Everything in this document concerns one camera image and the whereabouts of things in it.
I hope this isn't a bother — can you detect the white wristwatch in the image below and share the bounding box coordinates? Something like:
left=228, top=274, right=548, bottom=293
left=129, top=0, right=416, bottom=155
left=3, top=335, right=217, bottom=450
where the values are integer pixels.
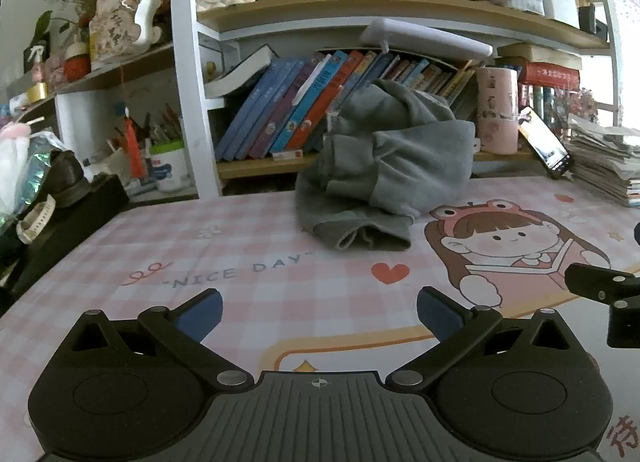
left=15, top=194, right=57, bottom=245

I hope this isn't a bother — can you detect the iridescent plastic bag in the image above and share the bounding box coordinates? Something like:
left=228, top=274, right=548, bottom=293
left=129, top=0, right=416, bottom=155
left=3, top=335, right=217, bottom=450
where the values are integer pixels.
left=15, top=132, right=66, bottom=215

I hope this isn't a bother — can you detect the floral ceramic teapot ornament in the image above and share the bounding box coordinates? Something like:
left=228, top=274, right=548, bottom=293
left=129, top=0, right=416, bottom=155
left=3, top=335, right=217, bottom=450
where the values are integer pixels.
left=90, top=0, right=163, bottom=62

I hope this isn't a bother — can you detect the black smartphone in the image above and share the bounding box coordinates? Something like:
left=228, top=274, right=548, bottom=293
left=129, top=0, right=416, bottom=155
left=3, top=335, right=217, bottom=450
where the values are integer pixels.
left=517, top=106, right=573, bottom=180

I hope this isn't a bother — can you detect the bundle of pens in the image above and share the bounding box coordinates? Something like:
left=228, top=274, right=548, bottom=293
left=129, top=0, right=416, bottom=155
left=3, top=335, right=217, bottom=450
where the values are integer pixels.
left=107, top=104, right=183, bottom=147

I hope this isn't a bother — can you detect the white wooden bookshelf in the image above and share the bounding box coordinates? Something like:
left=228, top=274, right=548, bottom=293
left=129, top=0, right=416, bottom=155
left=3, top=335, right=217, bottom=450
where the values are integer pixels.
left=52, top=0, right=621, bottom=203

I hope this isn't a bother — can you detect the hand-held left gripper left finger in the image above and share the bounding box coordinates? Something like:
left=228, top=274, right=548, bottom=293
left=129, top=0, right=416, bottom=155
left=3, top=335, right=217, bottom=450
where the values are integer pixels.
left=65, top=288, right=255, bottom=391

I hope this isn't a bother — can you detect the white jar green rim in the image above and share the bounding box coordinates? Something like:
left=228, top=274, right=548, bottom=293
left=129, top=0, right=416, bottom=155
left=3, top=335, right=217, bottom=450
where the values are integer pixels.
left=149, top=141, right=193, bottom=193

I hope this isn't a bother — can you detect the thick red book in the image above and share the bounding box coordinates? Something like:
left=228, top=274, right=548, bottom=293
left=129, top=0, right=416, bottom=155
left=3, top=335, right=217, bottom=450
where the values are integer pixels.
left=517, top=62, right=583, bottom=87

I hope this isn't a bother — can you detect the row of leaning colourful books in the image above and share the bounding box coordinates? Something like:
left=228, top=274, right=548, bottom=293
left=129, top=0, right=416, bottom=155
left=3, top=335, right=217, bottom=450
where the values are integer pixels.
left=215, top=49, right=481, bottom=163

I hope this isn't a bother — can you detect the stack of papers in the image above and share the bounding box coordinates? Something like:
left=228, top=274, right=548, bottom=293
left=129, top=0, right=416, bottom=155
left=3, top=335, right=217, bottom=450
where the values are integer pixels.
left=565, top=114, right=640, bottom=207

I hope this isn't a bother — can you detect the pink spray bottle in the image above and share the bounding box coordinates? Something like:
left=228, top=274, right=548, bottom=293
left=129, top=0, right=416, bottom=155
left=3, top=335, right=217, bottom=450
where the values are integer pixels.
left=30, top=46, right=51, bottom=82

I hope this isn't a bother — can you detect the white flat desk lamp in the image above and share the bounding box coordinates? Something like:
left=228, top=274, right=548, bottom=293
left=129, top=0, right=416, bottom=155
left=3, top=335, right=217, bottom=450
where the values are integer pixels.
left=360, top=19, right=493, bottom=60

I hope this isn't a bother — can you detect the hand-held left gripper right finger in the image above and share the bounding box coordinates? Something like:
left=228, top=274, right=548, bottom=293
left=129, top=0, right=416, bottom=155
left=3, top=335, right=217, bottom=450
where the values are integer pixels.
left=385, top=286, right=586, bottom=391

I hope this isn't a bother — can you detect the white storage box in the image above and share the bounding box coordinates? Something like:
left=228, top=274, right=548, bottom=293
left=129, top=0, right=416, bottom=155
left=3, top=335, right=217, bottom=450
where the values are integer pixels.
left=537, top=0, right=581, bottom=30

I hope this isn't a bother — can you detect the red bottle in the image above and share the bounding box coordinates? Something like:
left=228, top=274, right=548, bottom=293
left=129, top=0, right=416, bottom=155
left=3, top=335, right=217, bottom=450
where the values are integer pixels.
left=125, top=106, right=144, bottom=179

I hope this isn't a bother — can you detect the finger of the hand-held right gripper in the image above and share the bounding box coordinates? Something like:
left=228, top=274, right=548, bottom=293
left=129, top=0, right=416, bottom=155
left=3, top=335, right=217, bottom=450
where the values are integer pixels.
left=565, top=262, right=640, bottom=349

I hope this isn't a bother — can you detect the pink printed cup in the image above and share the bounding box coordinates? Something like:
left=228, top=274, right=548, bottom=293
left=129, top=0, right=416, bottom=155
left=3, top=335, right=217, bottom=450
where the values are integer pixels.
left=475, top=66, right=519, bottom=155

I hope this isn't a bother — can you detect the pink checked cartoon desk mat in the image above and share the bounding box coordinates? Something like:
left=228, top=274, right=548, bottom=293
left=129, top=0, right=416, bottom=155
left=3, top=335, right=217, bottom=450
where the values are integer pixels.
left=0, top=177, right=640, bottom=462

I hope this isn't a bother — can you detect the row of floral notebooks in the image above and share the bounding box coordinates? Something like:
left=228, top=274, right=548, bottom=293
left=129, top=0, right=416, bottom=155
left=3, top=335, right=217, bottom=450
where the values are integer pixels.
left=520, top=84, right=598, bottom=133

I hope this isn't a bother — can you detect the red jar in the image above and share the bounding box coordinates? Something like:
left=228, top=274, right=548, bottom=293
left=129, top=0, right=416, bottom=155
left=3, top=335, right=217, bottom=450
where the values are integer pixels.
left=64, top=42, right=92, bottom=81

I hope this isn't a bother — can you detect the grey sweater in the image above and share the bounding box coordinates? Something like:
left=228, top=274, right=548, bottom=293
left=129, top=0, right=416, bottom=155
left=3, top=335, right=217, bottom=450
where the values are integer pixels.
left=295, top=79, right=476, bottom=253

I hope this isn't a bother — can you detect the dark olive pouch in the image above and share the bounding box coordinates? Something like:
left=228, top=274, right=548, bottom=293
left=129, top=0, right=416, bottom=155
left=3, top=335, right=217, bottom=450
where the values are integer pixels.
left=42, top=149, right=93, bottom=207

